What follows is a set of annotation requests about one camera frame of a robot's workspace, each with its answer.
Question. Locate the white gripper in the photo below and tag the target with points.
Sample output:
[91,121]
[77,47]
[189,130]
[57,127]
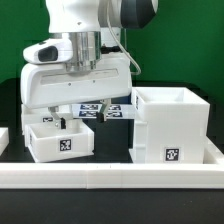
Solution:
[51,85]

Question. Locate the white front drawer box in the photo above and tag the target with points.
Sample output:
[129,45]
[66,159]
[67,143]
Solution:
[48,143]

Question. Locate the white drawer box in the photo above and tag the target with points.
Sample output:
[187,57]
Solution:
[31,116]
[48,143]

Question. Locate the white drawer cabinet frame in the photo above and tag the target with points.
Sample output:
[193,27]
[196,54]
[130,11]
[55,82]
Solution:
[170,125]

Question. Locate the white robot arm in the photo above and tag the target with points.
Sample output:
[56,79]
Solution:
[83,60]

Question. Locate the white rear drawer box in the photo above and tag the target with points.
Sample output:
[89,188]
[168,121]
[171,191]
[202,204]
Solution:
[31,116]

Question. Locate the white front rail fence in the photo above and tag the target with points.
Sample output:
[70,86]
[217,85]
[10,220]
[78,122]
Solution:
[95,176]

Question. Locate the white rail fence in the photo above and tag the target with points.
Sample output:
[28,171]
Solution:
[95,176]
[4,139]
[212,155]

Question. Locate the white left rail fence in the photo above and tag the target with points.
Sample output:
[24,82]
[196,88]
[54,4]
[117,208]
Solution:
[4,139]

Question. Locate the white right rail fence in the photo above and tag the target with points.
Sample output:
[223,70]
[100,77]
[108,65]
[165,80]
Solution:
[212,155]

